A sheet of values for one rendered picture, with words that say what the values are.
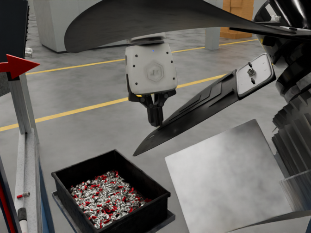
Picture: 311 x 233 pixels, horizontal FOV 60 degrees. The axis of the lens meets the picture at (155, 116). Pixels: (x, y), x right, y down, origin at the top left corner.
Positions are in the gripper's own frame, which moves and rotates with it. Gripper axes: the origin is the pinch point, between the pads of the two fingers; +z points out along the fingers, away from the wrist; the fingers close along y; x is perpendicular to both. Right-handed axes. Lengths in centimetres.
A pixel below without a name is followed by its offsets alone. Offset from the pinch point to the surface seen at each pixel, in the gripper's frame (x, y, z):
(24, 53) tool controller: 35.1, -24.5, -19.6
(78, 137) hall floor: 206, 0, 41
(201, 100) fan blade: -9.4, 6.1, -3.0
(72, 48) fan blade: -19.0, -17.0, -13.3
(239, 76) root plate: -13.7, 11.8, -6.7
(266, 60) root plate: -17.9, 14.2, -8.9
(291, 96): -26.0, 10.4, -3.6
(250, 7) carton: 595, 570, -165
